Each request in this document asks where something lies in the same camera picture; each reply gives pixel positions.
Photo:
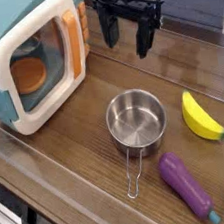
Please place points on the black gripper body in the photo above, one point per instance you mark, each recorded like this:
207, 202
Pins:
134, 9

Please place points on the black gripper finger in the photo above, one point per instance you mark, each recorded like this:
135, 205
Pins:
144, 36
109, 25

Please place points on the yellow toy banana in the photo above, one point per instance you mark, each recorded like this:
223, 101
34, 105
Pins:
198, 120

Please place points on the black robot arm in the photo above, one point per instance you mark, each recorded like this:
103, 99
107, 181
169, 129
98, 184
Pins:
146, 13

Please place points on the blue toy microwave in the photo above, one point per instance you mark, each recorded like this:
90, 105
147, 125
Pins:
55, 31

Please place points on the orange microwave turntable plate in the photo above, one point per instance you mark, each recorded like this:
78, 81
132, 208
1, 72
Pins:
29, 74

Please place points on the purple toy eggplant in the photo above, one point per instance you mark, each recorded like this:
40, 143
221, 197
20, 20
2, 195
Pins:
177, 176

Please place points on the silver pot with wire handle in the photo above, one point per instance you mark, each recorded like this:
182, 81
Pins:
136, 120

